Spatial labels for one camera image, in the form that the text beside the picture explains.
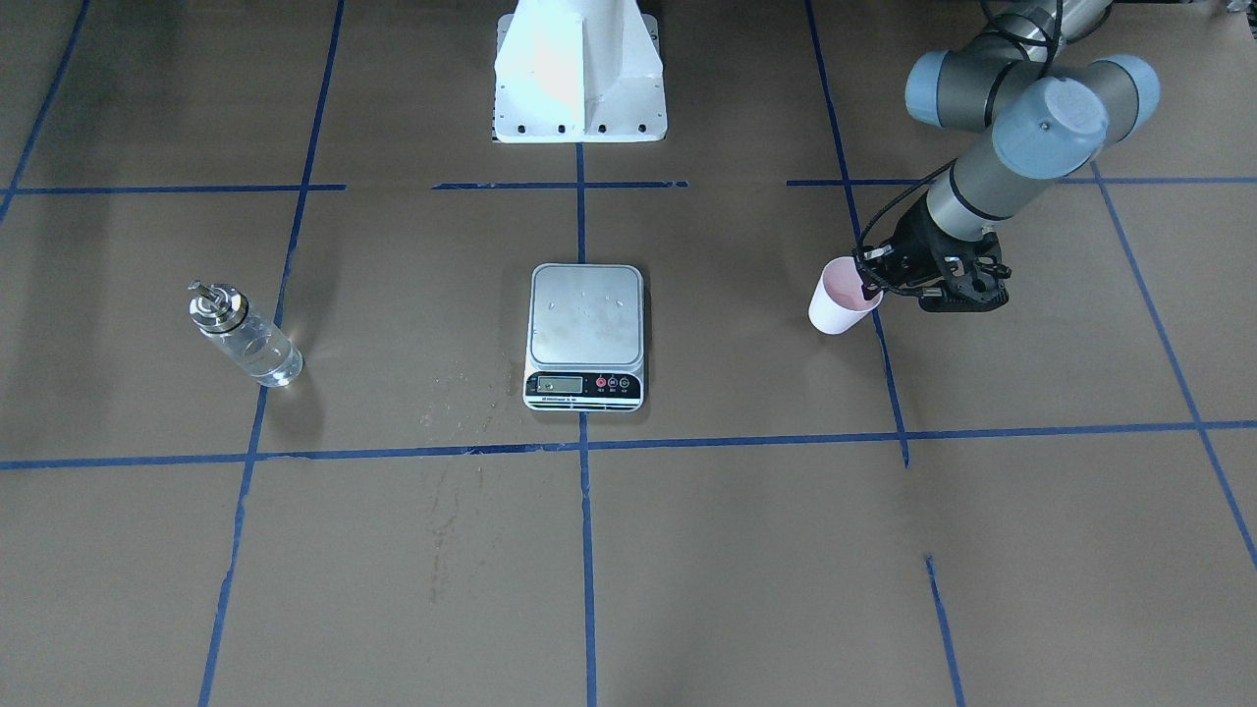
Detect pink plastic cup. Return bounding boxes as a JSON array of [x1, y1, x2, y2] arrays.
[[807, 255, 884, 335]]

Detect glass sauce bottle metal spout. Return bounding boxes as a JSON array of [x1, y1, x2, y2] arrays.
[[186, 279, 304, 387]]

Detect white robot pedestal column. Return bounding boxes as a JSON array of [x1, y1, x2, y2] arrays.
[[491, 1, 669, 143]]

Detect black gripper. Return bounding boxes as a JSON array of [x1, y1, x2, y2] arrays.
[[852, 198, 1011, 313]]

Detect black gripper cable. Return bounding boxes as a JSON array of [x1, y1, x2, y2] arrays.
[[852, 0, 1066, 296]]

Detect white digital kitchen scale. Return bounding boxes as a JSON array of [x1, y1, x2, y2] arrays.
[[520, 263, 646, 413]]

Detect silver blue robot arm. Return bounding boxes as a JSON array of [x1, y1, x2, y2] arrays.
[[851, 1, 1161, 313]]

